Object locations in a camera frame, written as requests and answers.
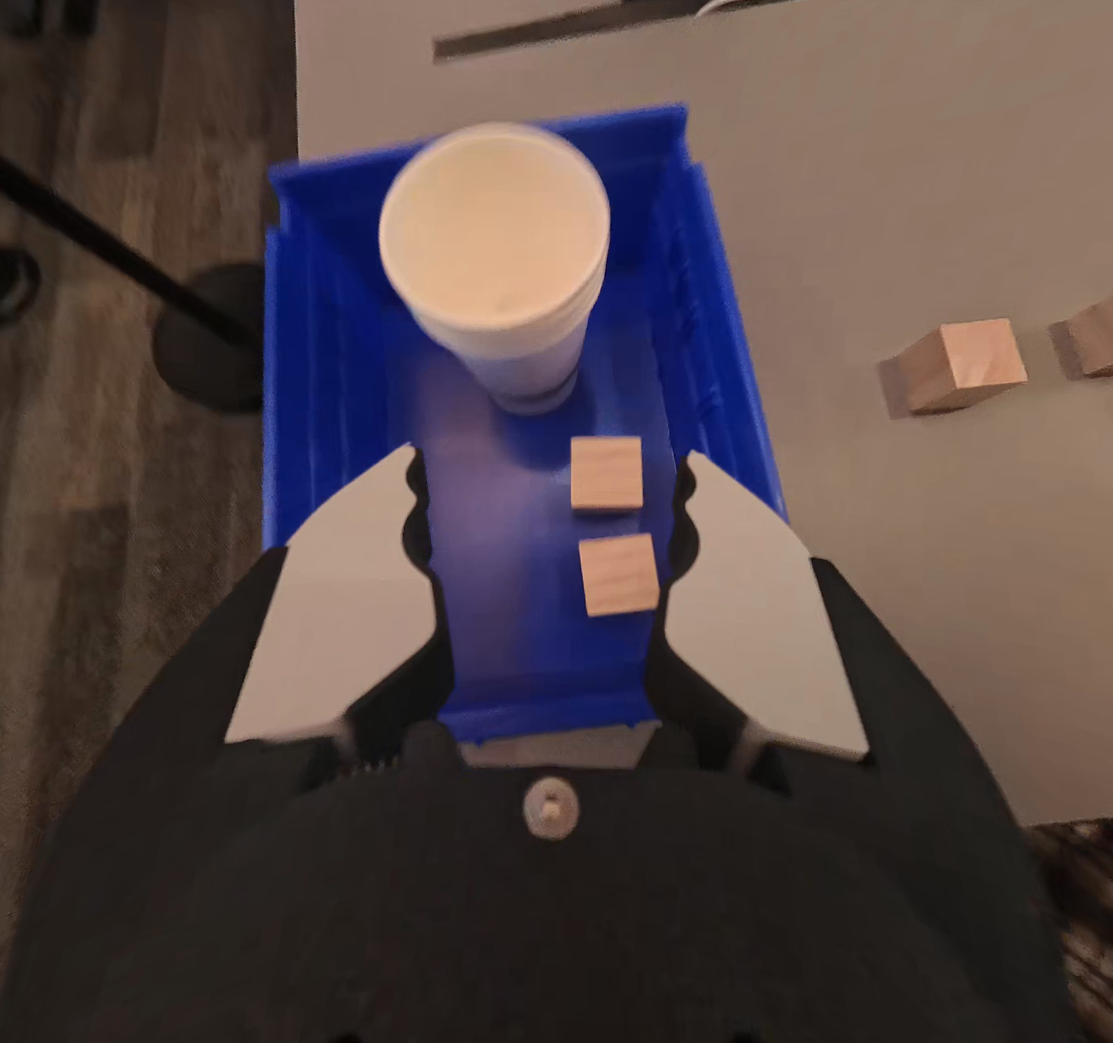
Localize black round-base stand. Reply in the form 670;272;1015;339
0;250;42;324
0;154;266;413

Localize wooden cube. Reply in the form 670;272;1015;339
878;318;1030;418
578;534;660;618
1047;299;1113;381
569;436;645;512

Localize blue plastic bin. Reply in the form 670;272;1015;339
263;104;791;744

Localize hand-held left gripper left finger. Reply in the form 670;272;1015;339
224;443;457;770

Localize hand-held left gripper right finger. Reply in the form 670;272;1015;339
645;452;871;779

